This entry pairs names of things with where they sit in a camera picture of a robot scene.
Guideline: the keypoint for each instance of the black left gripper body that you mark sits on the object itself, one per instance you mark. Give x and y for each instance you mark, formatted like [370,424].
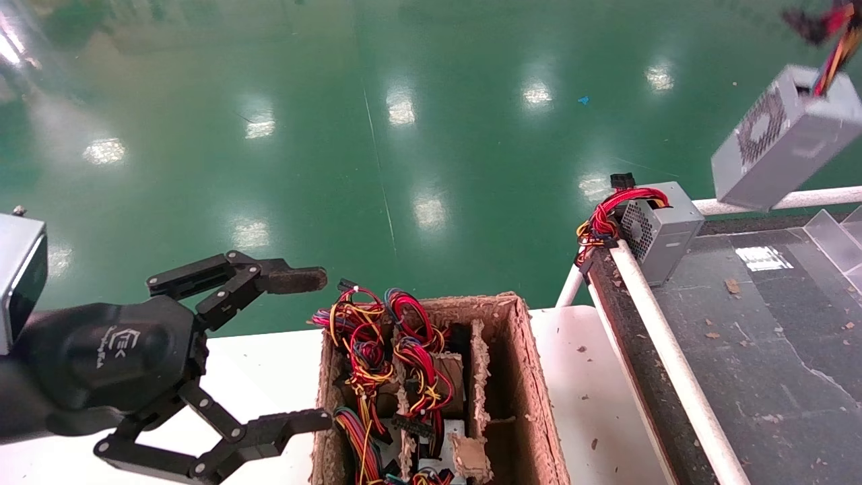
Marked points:
[121,357]

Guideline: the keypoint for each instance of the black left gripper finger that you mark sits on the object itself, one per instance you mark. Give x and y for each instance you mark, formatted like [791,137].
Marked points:
[262,434]
[289,279]

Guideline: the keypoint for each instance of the silver power supply unit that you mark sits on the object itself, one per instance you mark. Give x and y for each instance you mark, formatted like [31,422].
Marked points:
[448,431]

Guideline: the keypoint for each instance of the brown pulp cardboard box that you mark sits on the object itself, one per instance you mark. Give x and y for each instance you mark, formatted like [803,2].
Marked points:
[532,404]

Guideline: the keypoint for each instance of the white label sticker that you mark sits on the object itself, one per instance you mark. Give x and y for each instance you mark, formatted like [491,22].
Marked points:
[759,259]

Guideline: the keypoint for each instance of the black workbench with white pipes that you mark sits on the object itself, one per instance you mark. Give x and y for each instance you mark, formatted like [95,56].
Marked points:
[754,377]

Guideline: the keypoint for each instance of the clear acrylic sheet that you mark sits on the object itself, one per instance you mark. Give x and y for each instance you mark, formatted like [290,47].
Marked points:
[835,246]

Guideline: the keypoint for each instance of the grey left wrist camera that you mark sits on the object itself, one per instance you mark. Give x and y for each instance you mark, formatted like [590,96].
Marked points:
[20,283]

